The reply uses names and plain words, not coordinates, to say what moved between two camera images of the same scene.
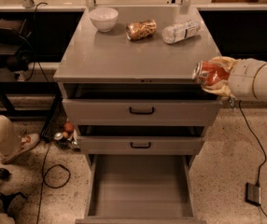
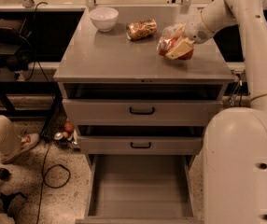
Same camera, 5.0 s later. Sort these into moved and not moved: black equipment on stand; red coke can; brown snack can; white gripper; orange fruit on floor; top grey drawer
Moved: white gripper; red coke can
Not moved: orange fruit on floor; brown snack can; black equipment on stand; top grey drawer
